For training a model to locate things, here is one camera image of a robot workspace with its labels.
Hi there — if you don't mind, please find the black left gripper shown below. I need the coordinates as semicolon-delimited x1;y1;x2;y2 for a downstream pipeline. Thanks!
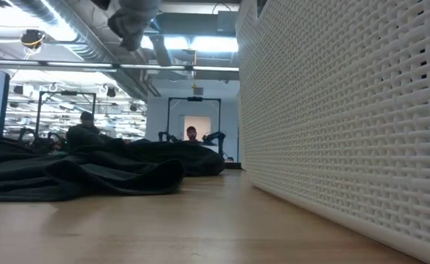
90;0;112;11

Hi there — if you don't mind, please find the grey sweatshirt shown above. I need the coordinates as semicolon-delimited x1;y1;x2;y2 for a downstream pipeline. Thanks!
106;0;161;52

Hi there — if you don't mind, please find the charcoal grey shirt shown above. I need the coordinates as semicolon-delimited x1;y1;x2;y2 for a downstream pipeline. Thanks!
0;133;186;203

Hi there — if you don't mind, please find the bright ceiling light panel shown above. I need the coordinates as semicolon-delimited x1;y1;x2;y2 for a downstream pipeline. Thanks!
141;35;240;53

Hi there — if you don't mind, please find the grey ceiling box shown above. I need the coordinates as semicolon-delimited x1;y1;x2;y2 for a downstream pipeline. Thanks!
216;10;238;34

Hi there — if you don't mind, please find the person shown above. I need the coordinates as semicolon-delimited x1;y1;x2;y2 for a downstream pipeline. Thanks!
185;125;199;142
65;111;108;155

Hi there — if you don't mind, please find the white woven plastic basket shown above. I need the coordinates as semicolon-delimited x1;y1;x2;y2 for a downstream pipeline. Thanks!
236;0;430;264

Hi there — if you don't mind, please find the long silver corrugated duct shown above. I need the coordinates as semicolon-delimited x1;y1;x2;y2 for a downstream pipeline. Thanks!
9;0;161;100

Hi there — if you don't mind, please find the black yellow ceiling cable reel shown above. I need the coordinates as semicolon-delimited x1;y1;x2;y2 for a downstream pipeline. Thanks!
19;28;47;59

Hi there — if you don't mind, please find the horizontal metal ceiling rail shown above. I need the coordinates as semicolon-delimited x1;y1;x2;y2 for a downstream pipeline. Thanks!
0;58;240;73

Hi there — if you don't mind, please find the black background rig frame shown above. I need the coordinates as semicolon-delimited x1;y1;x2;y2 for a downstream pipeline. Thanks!
34;90;97;147
166;96;222;157

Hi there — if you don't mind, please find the hanging grey box yellow cord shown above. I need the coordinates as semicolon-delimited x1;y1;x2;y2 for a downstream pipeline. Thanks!
191;49;205;97

